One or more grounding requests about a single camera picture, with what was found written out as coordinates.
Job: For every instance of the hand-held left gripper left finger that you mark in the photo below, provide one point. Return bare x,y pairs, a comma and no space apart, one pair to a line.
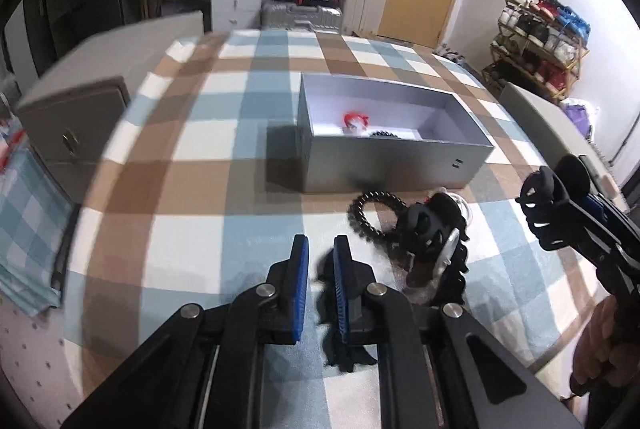
300,289

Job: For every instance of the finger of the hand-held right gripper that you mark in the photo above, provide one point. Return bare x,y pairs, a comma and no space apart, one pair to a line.
585,229
602,204

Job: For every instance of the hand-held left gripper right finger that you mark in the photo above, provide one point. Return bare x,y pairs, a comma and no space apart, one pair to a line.
342,294

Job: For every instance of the toothed black hair claw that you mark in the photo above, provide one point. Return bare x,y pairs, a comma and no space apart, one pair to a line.
345,357

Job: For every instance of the silver oval hair clip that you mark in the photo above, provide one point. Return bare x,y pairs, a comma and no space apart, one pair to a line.
446,251

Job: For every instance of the grey rectangular box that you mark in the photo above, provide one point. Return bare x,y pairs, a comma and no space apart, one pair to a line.
380,164

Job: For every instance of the person's right hand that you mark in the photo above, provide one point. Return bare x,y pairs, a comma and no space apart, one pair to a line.
597,339

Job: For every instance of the purple bag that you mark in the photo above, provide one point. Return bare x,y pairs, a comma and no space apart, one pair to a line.
580,116

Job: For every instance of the checked blanket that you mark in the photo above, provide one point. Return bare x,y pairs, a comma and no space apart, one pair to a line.
210,189

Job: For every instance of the wooden shoe rack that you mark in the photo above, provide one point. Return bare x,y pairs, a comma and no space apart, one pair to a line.
570,64

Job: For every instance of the row of shoes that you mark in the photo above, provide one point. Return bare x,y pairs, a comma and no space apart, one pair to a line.
545,24

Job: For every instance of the silver suitcase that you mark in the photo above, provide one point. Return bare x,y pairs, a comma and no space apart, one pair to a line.
300,16

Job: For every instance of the checked cloth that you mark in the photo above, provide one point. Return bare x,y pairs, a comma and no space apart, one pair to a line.
30,219

